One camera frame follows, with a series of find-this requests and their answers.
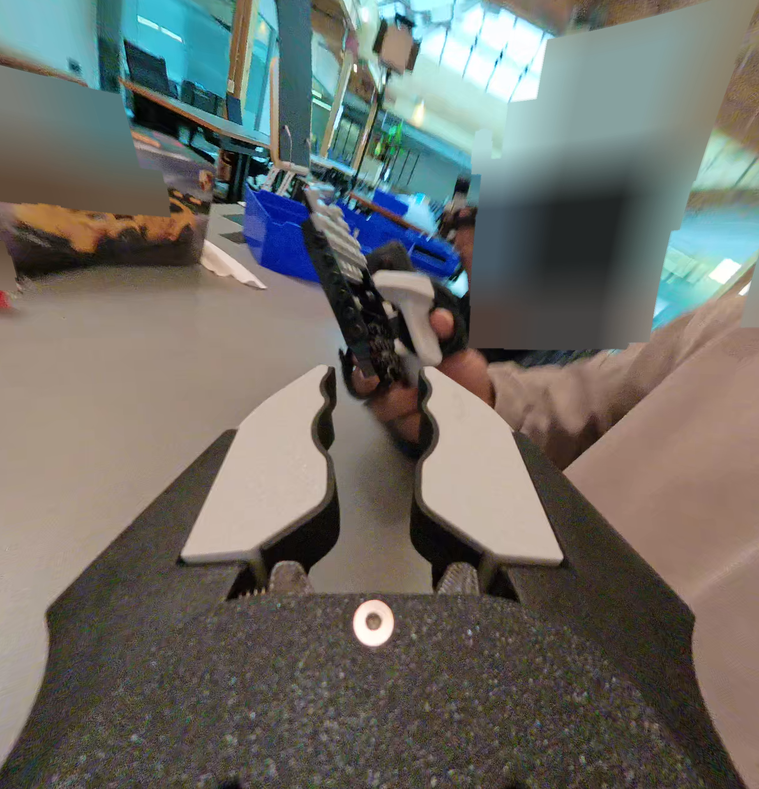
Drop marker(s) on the person's right forearm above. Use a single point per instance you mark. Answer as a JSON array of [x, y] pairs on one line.
[[570, 394]]

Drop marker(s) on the toy car box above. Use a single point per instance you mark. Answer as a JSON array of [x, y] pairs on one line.
[[108, 240]]

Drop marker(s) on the black toy car chassis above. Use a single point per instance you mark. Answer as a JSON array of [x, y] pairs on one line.
[[348, 289]]

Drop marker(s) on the person's right hand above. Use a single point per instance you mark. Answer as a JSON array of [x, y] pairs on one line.
[[472, 376]]

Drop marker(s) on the person's beige sweatshirt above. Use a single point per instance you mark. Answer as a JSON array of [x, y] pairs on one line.
[[693, 524]]

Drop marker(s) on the grey desk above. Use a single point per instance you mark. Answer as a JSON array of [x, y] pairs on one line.
[[108, 400]]

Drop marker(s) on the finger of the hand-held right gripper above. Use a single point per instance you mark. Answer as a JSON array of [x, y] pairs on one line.
[[419, 320]]

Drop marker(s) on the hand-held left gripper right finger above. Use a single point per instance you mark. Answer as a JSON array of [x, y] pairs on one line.
[[490, 487]]

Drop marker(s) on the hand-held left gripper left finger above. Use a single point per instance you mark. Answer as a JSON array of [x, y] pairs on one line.
[[262, 487]]

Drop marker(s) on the black office chair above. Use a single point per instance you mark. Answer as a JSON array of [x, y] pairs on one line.
[[146, 68]]

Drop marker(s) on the green plant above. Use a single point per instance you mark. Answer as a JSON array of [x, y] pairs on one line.
[[391, 139]]

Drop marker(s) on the long background table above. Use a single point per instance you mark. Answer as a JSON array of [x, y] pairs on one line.
[[213, 123]]

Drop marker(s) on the another person's forearm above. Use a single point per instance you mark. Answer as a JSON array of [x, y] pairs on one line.
[[462, 228]]

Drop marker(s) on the dark leaning board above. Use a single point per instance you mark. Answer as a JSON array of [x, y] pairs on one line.
[[295, 80]]

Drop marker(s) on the studio light panel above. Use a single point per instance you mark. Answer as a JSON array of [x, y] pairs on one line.
[[396, 46]]

